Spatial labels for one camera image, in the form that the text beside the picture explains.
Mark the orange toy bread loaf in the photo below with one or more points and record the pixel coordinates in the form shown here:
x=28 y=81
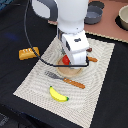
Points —
x=28 y=53

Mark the red toy tomato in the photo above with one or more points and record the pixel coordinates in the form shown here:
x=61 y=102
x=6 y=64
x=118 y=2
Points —
x=66 y=60

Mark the yellow toy banana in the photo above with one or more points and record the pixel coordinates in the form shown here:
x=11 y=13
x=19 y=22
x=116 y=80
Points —
x=57 y=96

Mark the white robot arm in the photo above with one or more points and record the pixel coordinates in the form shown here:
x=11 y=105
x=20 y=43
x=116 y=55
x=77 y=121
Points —
x=69 y=16

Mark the round wooden plate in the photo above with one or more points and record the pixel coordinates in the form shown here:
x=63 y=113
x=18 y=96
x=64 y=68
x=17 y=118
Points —
x=66 y=71

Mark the beige woven placemat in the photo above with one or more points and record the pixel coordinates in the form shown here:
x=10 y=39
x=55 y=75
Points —
x=81 y=105

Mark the black round lid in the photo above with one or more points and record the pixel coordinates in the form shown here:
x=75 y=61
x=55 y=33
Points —
x=97 y=3

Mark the beige bowl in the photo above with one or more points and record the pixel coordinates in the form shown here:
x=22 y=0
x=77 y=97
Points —
x=123 y=14

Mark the fork with wooden handle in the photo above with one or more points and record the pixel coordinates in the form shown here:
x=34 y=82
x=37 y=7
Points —
x=74 y=83

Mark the knife with wooden handle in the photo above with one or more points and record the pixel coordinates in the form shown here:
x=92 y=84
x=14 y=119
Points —
x=92 y=59

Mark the grey pot with handle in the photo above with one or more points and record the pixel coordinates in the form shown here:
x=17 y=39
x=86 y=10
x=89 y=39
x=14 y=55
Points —
x=94 y=15

